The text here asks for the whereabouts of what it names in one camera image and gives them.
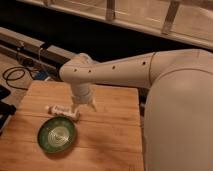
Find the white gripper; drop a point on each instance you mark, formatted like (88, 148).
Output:
(82, 94)

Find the small white bottle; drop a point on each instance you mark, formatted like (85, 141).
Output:
(62, 110)

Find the green ceramic bowl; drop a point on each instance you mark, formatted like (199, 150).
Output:
(56, 134)

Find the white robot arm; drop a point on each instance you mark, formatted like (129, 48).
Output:
(178, 119)

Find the black object at left edge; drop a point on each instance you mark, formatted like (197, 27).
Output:
(6, 110)

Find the grey baseboard rail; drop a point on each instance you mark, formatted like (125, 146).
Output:
(53, 55)

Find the wooden frame rail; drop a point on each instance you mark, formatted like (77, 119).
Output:
(187, 21)

